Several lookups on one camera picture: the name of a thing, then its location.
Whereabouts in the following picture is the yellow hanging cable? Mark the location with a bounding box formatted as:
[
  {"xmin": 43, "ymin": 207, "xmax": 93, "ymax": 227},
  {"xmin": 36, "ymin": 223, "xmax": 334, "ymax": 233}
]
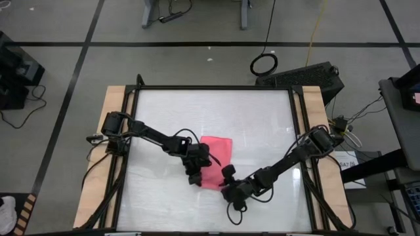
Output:
[{"xmin": 305, "ymin": 0, "xmax": 329, "ymax": 67}]

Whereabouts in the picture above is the white plastic bag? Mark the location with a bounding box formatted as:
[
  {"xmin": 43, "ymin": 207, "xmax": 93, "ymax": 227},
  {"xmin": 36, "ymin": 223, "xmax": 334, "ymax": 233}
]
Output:
[{"xmin": 0, "ymin": 195, "xmax": 18, "ymax": 236}]

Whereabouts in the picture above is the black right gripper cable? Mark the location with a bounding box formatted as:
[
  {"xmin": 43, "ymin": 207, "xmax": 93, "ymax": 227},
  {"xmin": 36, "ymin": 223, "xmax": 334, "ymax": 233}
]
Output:
[{"xmin": 225, "ymin": 195, "xmax": 275, "ymax": 227}]

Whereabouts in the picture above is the plywood table base board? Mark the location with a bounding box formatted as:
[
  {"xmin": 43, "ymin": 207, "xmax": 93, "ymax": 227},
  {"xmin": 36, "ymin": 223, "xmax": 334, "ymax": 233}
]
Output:
[{"xmin": 72, "ymin": 85, "xmax": 354, "ymax": 230}]

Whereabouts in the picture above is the black power strip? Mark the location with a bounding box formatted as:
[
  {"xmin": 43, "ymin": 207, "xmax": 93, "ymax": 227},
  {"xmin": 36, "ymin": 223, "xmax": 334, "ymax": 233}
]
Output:
[{"xmin": 158, "ymin": 10, "xmax": 184, "ymax": 24}]

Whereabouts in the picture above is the dark keyboard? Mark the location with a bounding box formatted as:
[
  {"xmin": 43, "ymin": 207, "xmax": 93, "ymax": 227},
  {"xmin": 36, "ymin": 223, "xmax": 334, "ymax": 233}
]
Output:
[{"xmin": 404, "ymin": 181, "xmax": 420, "ymax": 224}]

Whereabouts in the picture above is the black monitor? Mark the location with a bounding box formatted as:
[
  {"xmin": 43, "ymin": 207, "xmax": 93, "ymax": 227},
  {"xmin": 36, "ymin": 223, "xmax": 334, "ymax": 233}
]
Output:
[{"xmin": 393, "ymin": 63, "xmax": 420, "ymax": 113}]

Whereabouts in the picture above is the white paper label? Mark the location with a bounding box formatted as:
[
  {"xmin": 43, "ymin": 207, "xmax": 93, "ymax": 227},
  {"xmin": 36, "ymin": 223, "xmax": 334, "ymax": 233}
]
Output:
[{"xmin": 334, "ymin": 150, "xmax": 367, "ymax": 191}]

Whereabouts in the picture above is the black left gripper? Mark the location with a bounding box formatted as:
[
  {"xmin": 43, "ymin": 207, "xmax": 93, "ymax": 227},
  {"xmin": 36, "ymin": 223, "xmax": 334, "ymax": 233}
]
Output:
[{"xmin": 182, "ymin": 142, "xmax": 222, "ymax": 187}]

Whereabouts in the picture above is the black metal table frame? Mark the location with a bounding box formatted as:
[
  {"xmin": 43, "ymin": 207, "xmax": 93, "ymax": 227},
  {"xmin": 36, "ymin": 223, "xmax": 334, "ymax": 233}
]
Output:
[{"xmin": 78, "ymin": 73, "xmax": 358, "ymax": 232}]

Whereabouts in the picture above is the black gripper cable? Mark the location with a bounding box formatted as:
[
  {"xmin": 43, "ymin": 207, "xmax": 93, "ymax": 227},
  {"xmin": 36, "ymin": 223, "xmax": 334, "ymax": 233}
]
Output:
[
  {"xmin": 173, "ymin": 128, "xmax": 201, "ymax": 146},
  {"xmin": 225, "ymin": 195, "xmax": 275, "ymax": 227}
]

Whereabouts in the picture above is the grey desk leg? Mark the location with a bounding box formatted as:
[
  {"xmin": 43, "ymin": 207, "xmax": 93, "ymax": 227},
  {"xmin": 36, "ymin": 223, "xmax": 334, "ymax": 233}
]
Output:
[
  {"xmin": 141, "ymin": 0, "xmax": 157, "ymax": 30},
  {"xmin": 240, "ymin": 0, "xmax": 251, "ymax": 31}
]

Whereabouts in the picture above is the black equipment stack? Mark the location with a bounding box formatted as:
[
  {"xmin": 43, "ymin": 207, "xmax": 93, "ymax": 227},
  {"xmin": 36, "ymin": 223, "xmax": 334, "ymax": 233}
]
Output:
[{"xmin": 0, "ymin": 30, "xmax": 47, "ymax": 111}]

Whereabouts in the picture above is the grey side desk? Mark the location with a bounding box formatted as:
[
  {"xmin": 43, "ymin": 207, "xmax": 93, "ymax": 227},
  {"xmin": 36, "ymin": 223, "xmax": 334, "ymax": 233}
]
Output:
[{"xmin": 378, "ymin": 76, "xmax": 420, "ymax": 172}]

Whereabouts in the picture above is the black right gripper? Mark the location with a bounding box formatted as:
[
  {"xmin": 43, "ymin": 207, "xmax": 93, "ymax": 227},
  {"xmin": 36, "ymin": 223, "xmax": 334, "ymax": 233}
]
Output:
[{"xmin": 220, "ymin": 164, "xmax": 259, "ymax": 212}]

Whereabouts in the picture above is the pink towel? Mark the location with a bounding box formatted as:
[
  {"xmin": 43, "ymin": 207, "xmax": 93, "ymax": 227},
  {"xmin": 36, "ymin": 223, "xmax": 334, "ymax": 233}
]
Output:
[{"xmin": 199, "ymin": 136, "xmax": 234, "ymax": 191}]

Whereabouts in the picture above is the black hanging cable with coil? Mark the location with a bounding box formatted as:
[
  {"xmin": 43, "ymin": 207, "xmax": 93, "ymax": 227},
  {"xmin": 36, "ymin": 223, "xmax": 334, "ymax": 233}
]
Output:
[{"xmin": 249, "ymin": 0, "xmax": 280, "ymax": 78}]

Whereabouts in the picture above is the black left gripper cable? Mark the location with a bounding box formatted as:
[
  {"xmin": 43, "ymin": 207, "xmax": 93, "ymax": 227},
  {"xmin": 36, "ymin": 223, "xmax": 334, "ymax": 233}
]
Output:
[{"xmin": 173, "ymin": 128, "xmax": 201, "ymax": 146}]

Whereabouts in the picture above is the black keyboard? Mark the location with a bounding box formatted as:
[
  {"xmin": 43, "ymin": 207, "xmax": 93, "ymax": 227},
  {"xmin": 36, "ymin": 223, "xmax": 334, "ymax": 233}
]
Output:
[{"xmin": 255, "ymin": 61, "xmax": 346, "ymax": 106}]

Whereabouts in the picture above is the black floor cable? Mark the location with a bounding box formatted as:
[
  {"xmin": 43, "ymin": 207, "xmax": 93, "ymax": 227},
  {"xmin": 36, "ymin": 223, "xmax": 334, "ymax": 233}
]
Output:
[{"xmin": 0, "ymin": 84, "xmax": 47, "ymax": 130}]

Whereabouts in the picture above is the black power adapter hub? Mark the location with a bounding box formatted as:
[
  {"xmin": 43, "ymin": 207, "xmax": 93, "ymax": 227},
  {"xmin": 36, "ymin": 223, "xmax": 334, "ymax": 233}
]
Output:
[{"xmin": 333, "ymin": 117, "xmax": 349, "ymax": 132}]

